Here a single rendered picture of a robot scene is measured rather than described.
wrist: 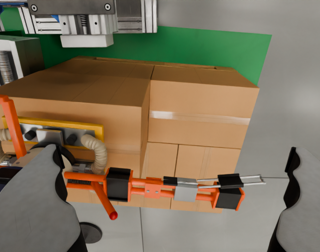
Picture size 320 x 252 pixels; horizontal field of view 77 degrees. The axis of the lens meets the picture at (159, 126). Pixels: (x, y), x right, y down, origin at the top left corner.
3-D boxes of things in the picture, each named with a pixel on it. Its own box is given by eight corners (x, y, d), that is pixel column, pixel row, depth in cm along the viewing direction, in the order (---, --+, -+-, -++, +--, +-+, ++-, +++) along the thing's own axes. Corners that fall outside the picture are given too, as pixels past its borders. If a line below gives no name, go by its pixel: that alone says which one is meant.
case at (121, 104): (52, 134, 128) (8, 177, 93) (39, 70, 109) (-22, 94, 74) (147, 141, 128) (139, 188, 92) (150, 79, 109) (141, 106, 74)
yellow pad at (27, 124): (11, 139, 74) (1, 146, 70) (4, 114, 69) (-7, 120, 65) (104, 148, 75) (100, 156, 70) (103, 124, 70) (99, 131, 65)
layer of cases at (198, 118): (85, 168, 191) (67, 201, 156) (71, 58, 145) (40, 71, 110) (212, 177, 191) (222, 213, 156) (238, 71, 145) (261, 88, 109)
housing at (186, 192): (173, 191, 70) (173, 201, 66) (175, 175, 66) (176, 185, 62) (193, 192, 70) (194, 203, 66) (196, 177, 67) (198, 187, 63)
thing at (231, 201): (209, 197, 70) (212, 209, 65) (214, 181, 66) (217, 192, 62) (233, 199, 70) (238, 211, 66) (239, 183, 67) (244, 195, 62)
